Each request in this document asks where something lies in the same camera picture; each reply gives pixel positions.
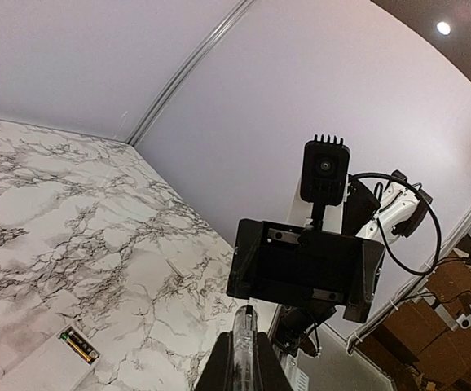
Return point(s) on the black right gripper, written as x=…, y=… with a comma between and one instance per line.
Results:
x=303, y=268

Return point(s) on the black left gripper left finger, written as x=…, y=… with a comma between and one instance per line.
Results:
x=218, y=371

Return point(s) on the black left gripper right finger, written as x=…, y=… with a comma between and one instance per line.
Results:
x=269, y=374

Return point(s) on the clear handled small screwdriver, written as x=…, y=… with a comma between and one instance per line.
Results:
x=243, y=338

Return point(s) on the white remote battery cover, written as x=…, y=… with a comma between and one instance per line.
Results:
x=179, y=266

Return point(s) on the white remote control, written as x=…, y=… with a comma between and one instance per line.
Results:
x=53, y=365

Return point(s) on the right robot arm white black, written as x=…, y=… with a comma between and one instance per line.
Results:
x=398, y=212

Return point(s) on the black gold AAA battery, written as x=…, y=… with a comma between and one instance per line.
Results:
x=79, y=345

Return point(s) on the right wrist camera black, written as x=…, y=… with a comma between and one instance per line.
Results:
x=322, y=186

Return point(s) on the right aluminium frame post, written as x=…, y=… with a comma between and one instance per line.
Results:
x=184, y=71

